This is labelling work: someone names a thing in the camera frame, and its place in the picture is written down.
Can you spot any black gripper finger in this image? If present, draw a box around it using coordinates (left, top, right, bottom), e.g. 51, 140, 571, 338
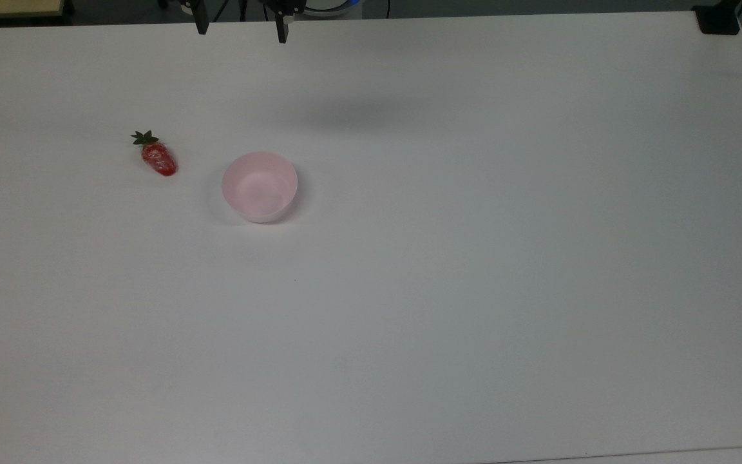
182, 0, 210, 36
265, 0, 305, 44

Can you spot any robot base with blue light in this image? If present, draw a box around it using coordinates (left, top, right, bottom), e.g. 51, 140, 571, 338
305, 0, 363, 19

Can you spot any red strawberry with green leaves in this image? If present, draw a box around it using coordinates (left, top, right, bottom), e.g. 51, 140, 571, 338
130, 130, 179, 177

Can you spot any pink plastic bowl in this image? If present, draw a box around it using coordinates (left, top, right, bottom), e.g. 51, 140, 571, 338
221, 151, 299, 224

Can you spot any light wooden side table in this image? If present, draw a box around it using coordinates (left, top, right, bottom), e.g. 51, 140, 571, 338
0, 0, 66, 20

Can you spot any black table clamp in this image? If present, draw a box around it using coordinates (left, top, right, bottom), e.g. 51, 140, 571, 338
692, 0, 742, 35

